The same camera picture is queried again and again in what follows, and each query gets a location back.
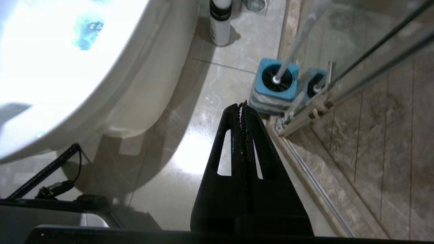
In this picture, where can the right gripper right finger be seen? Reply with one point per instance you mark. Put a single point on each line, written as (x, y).
(276, 203)

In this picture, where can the white toilet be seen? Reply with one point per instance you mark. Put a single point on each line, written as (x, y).
(67, 67)

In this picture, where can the glass shower door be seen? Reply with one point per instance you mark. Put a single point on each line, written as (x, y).
(300, 117)

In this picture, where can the metal shower floor rail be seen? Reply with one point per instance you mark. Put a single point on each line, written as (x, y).
(315, 183)

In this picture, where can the white cleaner bottle black band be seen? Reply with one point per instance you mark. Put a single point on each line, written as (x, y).
(220, 30)

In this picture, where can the blue toilet brush holder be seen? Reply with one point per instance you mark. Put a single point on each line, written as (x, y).
(291, 93)

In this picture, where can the round metal floor drain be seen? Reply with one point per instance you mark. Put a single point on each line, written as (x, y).
(256, 4)

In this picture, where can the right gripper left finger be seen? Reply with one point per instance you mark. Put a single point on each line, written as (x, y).
(212, 203)

